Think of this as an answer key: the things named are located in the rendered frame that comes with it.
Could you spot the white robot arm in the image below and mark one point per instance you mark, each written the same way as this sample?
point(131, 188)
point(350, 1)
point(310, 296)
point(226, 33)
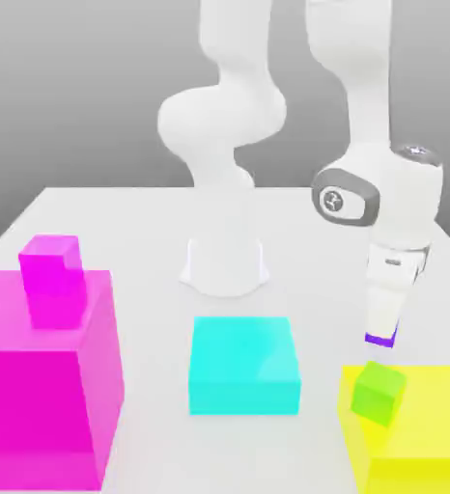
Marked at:
point(225, 115)

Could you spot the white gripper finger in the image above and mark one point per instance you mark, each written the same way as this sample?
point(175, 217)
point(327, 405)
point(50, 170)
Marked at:
point(382, 308)

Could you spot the large yellow box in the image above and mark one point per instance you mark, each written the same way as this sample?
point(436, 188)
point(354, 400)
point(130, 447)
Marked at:
point(426, 444)

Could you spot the small green cube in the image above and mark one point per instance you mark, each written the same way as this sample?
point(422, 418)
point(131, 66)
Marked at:
point(377, 397)

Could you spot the large magenta box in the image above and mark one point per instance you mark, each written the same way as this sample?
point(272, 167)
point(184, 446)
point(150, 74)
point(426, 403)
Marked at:
point(32, 405)

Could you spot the large cyan box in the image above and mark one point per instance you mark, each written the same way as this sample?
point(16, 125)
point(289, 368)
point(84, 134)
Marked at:
point(240, 366)

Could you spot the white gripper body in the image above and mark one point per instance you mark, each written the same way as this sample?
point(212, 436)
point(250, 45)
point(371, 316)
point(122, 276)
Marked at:
point(391, 270)

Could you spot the small purple cube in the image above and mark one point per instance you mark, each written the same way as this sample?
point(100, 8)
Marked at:
point(379, 340)

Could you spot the small magenta cube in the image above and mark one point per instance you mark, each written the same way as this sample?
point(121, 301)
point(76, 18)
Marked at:
point(49, 285)

